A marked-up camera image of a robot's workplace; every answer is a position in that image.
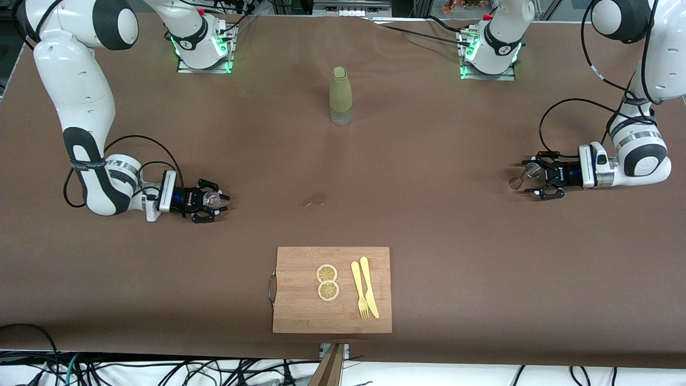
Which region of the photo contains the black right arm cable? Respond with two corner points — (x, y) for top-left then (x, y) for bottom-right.
(63, 135), (184, 209)

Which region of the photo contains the teal floor cable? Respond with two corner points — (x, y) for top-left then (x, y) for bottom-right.
(54, 354), (81, 386)

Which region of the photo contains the yellow plastic fork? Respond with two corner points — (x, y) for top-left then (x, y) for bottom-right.
(351, 261), (370, 320)

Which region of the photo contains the black floor cable loop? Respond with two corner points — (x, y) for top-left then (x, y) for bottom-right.
(0, 323), (61, 386)

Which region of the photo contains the grey power strip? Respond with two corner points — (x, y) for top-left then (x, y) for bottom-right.
(314, 0), (392, 17)

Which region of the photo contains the metal table bracket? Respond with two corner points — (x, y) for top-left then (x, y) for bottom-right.
(320, 343), (350, 361)

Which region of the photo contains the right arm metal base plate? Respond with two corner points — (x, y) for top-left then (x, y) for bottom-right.
(176, 24), (234, 74)

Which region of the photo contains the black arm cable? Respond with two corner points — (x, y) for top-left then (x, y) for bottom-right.
(538, 0), (661, 157)
(63, 135), (184, 209)

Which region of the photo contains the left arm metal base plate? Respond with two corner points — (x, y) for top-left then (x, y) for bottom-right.
(459, 29), (516, 81)

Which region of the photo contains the olive green bottle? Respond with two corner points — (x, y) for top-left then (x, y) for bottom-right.
(329, 66), (353, 126)

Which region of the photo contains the yellow plastic knife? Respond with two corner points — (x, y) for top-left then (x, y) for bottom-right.
(360, 256), (380, 319)

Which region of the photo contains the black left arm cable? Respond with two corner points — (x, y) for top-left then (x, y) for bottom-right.
(538, 0), (661, 157)

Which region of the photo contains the wooden post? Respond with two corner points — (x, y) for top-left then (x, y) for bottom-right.
(308, 343), (346, 386)

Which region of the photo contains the black cable on table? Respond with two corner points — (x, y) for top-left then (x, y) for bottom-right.
(370, 16), (475, 49)

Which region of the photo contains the steel double jigger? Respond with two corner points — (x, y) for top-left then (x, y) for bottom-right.
(508, 163), (542, 190)

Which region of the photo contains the brown table cover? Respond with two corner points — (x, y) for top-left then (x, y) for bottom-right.
(0, 10), (686, 370)

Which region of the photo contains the wooden cutting board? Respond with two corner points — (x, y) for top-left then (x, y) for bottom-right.
(268, 246), (393, 334)

